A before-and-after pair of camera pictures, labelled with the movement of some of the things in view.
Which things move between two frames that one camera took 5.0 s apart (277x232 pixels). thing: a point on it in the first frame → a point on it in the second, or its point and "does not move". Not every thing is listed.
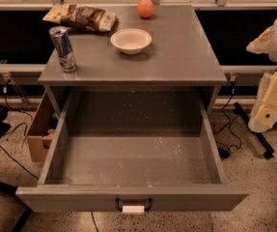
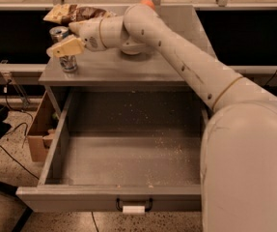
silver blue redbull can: [67, 56] does not move
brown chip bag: [78, 16] does not move
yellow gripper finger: [262, 43] → [75, 26]
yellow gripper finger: [274, 100] → [68, 46]
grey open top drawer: [133, 151] does not move
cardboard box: [41, 132] does not move
